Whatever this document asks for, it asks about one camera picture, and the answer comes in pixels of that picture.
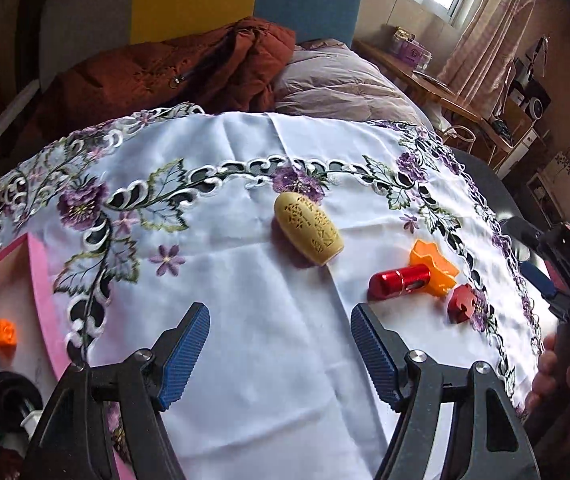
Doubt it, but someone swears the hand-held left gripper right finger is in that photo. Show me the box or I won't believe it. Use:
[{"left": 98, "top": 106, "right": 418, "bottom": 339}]
[{"left": 350, "top": 302, "right": 540, "bottom": 480}]

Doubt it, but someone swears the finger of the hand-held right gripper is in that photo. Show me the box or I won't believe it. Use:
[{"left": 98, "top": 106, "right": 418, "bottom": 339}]
[
  {"left": 502, "top": 216, "right": 548, "bottom": 261},
  {"left": 521, "top": 262, "right": 570, "bottom": 318}
]

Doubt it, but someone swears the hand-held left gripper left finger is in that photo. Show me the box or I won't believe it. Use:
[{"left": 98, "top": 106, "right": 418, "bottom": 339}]
[{"left": 22, "top": 301, "right": 212, "bottom": 480}]

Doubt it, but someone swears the red metal cylinder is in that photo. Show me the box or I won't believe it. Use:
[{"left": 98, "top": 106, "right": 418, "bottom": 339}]
[{"left": 367, "top": 265, "right": 433, "bottom": 303}]

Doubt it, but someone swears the red puzzle-shaped piece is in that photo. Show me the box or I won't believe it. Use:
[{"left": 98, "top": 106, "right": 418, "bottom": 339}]
[{"left": 446, "top": 284, "right": 488, "bottom": 328}]

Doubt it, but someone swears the orange star-shaped plastic piece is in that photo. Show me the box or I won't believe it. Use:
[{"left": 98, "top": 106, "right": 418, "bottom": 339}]
[{"left": 409, "top": 239, "right": 460, "bottom": 297}]

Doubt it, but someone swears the yellow carved egg shape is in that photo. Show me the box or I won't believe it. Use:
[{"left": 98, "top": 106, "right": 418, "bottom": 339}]
[{"left": 273, "top": 191, "right": 345, "bottom": 267}]

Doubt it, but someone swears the pink shallow box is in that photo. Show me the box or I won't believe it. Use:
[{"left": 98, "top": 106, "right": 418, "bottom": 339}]
[{"left": 0, "top": 232, "right": 133, "bottom": 480}]

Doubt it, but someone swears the black and grey cylinder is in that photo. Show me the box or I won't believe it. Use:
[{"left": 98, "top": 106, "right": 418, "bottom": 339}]
[{"left": 0, "top": 347, "right": 43, "bottom": 423}]

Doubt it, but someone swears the person's right hand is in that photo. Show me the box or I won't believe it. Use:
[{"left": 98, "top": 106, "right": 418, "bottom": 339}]
[{"left": 524, "top": 337, "right": 570, "bottom": 415}]

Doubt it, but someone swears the white embroidered floral tablecloth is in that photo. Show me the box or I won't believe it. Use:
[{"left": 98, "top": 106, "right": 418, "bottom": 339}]
[{"left": 0, "top": 102, "right": 560, "bottom": 480}]

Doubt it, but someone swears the black stereo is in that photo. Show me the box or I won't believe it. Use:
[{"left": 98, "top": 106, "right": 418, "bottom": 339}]
[{"left": 505, "top": 72, "right": 552, "bottom": 121}]

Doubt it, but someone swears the wooden desk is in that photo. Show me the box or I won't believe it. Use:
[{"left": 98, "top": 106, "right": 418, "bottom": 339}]
[{"left": 355, "top": 40, "right": 516, "bottom": 161}]

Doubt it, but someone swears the pink curtain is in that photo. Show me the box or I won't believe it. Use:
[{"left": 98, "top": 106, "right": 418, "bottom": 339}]
[{"left": 437, "top": 0, "right": 540, "bottom": 121}]

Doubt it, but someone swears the purple tin box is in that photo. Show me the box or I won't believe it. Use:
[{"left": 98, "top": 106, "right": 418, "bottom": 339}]
[{"left": 390, "top": 27, "right": 433, "bottom": 68}]

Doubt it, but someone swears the pale pink duvet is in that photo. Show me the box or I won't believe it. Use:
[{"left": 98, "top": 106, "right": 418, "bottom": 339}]
[{"left": 272, "top": 42, "right": 438, "bottom": 131}]

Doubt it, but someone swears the rust brown quilted jacket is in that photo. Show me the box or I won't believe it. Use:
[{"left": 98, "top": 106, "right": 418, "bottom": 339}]
[{"left": 30, "top": 16, "right": 297, "bottom": 146}]

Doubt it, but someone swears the grey yellow blue headboard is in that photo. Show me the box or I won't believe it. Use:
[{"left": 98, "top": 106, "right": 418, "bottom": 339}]
[{"left": 38, "top": 0, "right": 363, "bottom": 68}]

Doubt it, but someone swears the black rolled mat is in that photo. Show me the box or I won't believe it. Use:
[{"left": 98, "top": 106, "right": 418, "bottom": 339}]
[{"left": 15, "top": 0, "right": 58, "bottom": 86}]

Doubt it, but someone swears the white bed rail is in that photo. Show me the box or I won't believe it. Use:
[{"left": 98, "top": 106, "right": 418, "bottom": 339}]
[{"left": 0, "top": 80, "right": 41, "bottom": 181}]

